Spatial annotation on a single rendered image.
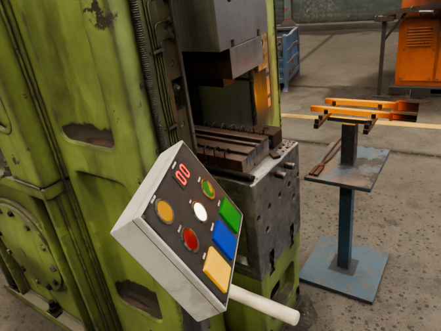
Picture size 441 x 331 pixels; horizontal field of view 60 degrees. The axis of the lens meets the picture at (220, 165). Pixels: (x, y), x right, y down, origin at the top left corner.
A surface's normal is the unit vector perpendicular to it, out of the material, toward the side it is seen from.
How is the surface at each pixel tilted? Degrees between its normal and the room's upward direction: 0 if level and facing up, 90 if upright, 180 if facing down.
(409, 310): 0
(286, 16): 90
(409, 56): 90
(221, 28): 90
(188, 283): 90
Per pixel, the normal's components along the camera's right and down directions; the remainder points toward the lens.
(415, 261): -0.12, -0.88
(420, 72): -0.47, 0.47
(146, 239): -0.15, 0.48
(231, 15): 0.82, 0.18
